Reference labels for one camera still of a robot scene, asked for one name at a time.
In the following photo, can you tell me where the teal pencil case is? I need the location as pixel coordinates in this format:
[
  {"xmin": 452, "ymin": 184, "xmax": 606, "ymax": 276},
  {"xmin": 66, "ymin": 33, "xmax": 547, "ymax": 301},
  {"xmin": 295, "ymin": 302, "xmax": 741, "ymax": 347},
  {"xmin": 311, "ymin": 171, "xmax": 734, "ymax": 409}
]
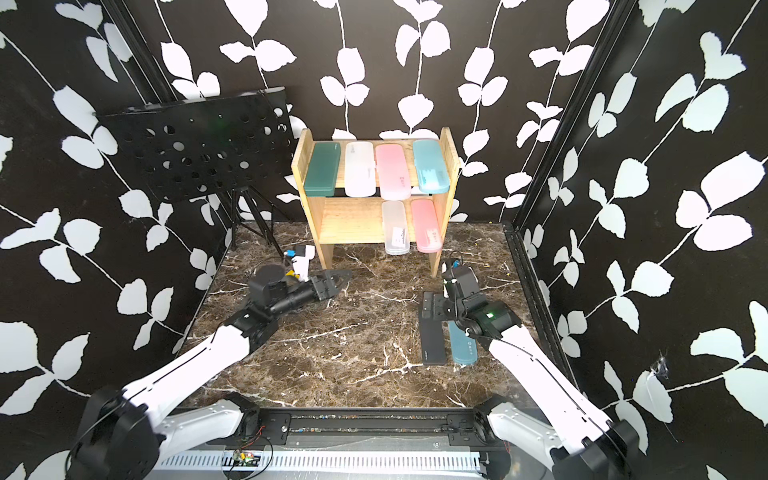
[{"xmin": 448, "ymin": 322, "xmax": 478, "ymax": 366}]

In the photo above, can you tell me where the dark grey pencil case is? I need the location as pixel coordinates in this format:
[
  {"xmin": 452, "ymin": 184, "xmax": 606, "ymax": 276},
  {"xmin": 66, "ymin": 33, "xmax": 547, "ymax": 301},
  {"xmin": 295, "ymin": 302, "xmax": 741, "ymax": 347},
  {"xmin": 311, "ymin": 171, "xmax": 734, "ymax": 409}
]
[{"xmin": 418, "ymin": 292, "xmax": 447, "ymax": 366}]

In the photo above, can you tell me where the clear frosted pencil case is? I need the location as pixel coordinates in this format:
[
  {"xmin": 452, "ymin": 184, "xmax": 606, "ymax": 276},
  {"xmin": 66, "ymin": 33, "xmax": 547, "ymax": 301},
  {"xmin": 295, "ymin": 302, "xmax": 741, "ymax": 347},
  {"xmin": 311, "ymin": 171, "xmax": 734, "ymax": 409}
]
[{"xmin": 382, "ymin": 201, "xmax": 410, "ymax": 255}]

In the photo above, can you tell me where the pink pencil case shelf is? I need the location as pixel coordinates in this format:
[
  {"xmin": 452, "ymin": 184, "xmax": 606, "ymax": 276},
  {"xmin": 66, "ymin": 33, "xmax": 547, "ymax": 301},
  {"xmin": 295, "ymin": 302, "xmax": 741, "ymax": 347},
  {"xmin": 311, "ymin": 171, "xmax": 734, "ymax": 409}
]
[
  {"xmin": 375, "ymin": 143, "xmax": 411, "ymax": 201},
  {"xmin": 411, "ymin": 199, "xmax": 443, "ymax": 253}
]

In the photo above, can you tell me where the dark green pencil case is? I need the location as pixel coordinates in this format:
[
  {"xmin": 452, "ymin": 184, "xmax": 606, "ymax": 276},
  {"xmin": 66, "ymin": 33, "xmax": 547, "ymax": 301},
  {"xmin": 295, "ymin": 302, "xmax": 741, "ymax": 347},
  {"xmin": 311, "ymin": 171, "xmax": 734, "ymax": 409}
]
[{"xmin": 304, "ymin": 142, "xmax": 341, "ymax": 197}]

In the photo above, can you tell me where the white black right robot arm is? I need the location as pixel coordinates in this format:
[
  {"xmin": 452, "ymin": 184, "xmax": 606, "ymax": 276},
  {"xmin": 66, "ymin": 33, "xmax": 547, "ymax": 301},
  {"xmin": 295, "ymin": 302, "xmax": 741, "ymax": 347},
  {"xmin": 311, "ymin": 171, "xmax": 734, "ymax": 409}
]
[{"xmin": 419, "ymin": 281, "xmax": 641, "ymax": 479}]

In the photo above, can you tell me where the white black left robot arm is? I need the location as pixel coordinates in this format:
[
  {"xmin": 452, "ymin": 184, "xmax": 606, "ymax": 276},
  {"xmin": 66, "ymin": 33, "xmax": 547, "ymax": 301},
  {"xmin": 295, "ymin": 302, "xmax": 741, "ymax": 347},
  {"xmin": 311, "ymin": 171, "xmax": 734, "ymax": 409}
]
[{"xmin": 64, "ymin": 264, "xmax": 352, "ymax": 479}]

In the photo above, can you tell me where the white pencil case upper shelf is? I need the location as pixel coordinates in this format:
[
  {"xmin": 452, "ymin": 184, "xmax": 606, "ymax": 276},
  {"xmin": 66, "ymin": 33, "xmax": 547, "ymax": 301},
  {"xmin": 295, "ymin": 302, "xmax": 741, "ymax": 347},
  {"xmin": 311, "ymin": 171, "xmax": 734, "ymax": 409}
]
[{"xmin": 344, "ymin": 141, "xmax": 377, "ymax": 198}]

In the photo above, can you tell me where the wooden two-tier shelf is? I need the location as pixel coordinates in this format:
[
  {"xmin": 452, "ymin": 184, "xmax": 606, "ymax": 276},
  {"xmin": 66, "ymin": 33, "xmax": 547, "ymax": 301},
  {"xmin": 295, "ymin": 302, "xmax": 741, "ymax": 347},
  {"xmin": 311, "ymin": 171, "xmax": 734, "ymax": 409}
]
[{"xmin": 291, "ymin": 127, "xmax": 461, "ymax": 269}]

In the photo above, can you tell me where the light blue pencil case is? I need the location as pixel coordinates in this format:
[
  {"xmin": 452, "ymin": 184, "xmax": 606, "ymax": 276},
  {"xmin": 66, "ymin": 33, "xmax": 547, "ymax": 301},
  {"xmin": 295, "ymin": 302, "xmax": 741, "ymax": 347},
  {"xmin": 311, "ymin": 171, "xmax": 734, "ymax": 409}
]
[{"xmin": 412, "ymin": 139, "xmax": 450, "ymax": 194}]

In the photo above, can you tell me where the black perforated music stand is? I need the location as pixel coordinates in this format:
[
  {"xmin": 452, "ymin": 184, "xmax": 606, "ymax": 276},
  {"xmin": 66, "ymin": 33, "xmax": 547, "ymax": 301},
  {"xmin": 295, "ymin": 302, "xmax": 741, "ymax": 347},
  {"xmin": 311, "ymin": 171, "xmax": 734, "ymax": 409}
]
[{"xmin": 97, "ymin": 87, "xmax": 296, "ymax": 253}]

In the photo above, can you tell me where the small green circuit board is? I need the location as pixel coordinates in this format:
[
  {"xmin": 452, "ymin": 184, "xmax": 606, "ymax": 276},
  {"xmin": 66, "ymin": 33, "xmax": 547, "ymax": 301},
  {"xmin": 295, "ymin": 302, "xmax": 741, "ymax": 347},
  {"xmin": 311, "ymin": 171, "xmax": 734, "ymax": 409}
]
[{"xmin": 222, "ymin": 451, "xmax": 261, "ymax": 470}]

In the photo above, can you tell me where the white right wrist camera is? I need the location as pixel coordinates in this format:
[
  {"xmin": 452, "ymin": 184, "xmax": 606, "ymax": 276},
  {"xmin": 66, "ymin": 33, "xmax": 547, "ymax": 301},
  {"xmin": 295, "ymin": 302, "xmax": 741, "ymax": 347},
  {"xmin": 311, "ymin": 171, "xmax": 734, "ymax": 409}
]
[{"xmin": 442, "ymin": 259, "xmax": 479, "ymax": 296}]

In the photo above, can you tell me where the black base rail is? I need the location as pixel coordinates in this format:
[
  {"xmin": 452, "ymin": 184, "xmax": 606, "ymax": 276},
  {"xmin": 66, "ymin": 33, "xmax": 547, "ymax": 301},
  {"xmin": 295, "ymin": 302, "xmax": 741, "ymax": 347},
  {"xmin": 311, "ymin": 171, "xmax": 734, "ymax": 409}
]
[{"xmin": 248, "ymin": 407, "xmax": 505, "ymax": 451}]

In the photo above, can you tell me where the white perforated cable tray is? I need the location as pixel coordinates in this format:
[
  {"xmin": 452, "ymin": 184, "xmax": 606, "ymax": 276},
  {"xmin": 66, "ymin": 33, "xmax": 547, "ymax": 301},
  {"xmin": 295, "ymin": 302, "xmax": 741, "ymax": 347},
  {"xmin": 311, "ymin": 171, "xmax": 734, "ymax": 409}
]
[{"xmin": 154, "ymin": 450, "xmax": 486, "ymax": 475}]

